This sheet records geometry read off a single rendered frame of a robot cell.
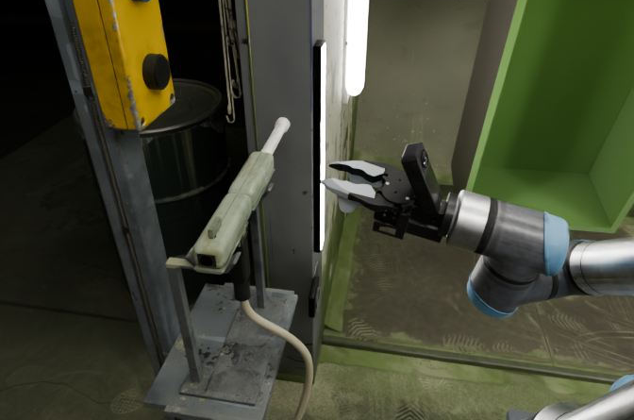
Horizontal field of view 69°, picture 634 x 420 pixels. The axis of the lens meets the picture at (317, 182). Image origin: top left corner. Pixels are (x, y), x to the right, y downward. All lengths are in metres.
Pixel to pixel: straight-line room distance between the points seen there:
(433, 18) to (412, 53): 0.24
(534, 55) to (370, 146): 1.16
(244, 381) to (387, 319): 1.20
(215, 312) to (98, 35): 0.65
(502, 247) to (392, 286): 1.51
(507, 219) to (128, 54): 0.57
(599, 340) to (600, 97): 0.98
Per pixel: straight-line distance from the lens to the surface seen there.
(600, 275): 0.82
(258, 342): 1.00
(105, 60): 0.67
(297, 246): 1.41
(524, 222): 0.74
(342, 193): 0.73
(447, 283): 2.28
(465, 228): 0.72
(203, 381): 0.96
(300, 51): 1.13
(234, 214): 0.74
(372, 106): 2.79
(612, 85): 2.11
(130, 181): 0.79
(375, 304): 2.12
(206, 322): 1.07
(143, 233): 0.85
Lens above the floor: 1.57
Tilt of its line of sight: 32 degrees down
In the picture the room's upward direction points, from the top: straight up
